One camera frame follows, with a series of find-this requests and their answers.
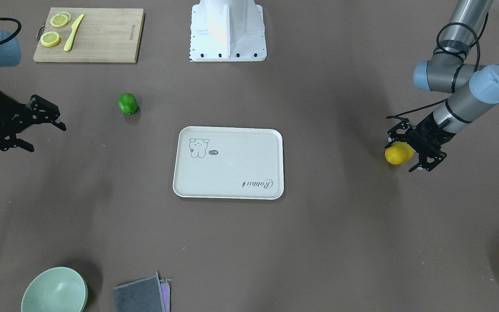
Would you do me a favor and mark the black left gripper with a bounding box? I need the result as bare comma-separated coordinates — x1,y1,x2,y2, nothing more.
387,114,456,172

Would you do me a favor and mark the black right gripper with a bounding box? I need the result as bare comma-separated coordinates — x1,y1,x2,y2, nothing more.
0,91,67,153

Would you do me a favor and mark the yellow lemon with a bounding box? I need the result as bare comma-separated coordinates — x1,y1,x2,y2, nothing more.
384,141,415,165

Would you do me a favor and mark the green lime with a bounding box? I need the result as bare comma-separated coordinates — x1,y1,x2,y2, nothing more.
117,93,138,115

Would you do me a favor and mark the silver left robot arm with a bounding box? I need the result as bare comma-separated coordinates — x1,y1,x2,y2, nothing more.
386,0,499,172

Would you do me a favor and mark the white rabbit tray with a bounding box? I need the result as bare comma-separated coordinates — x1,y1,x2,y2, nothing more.
172,126,285,200

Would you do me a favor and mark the lemon slice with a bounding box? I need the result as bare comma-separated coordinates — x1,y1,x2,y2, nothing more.
50,12,71,28
39,31,61,47

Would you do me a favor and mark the wooden cutting board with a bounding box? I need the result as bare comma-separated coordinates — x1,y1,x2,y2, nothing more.
33,6,145,63

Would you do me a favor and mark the yellow plastic knife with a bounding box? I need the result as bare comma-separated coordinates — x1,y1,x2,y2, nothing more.
63,14,85,52

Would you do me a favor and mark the mint green bowl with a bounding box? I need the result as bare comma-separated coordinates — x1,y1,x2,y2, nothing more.
20,267,88,312

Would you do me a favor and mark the grey folded cloth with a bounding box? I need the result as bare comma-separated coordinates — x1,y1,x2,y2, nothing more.
113,274,165,312

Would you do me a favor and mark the purple cloth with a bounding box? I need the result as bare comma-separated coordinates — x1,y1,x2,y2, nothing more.
159,279,171,312

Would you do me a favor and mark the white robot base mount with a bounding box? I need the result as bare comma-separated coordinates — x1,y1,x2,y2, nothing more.
189,0,267,62

